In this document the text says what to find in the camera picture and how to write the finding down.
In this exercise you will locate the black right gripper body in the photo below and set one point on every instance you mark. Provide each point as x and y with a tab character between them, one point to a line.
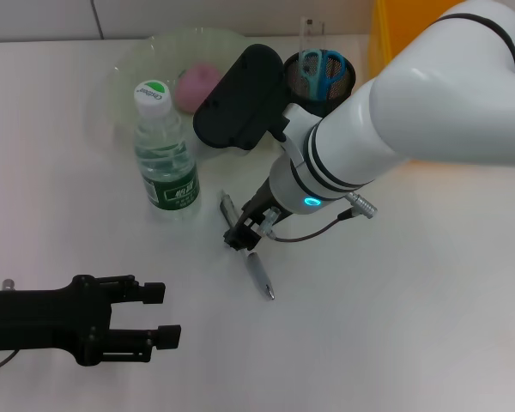
259	204

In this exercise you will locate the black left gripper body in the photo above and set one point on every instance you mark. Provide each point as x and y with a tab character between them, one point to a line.
34	319

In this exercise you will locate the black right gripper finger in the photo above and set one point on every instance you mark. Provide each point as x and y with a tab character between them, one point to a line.
253	236
237	238

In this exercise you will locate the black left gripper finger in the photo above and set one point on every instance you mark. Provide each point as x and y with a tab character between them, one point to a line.
169	337
154	293

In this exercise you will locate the grey retractable pen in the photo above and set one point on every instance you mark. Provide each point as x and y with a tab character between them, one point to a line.
259	274

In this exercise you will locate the clear green-label water bottle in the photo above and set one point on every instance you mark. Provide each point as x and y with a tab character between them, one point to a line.
171	193

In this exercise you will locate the blue scissors with sheath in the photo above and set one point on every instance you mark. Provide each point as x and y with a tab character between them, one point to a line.
317	73

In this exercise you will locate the transparent plastic ruler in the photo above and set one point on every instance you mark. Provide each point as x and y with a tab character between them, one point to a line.
311	32

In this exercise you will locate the black mesh pen holder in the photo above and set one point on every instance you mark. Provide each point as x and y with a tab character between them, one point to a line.
296	86

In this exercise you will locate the pink peach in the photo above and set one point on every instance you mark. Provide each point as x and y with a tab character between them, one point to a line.
193	86

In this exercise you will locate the green glass fruit plate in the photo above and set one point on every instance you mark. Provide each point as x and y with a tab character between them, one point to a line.
124	86

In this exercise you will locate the yellow plastic bin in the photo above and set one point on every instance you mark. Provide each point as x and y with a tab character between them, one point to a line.
386	38

